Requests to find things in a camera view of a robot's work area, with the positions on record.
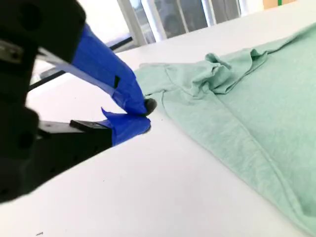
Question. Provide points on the brown cardboard box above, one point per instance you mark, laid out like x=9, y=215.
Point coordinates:
x=279, y=3

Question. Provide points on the white window frame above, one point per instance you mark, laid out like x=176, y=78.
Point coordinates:
x=177, y=17

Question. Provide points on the green t-shirt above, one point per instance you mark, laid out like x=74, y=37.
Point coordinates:
x=259, y=111

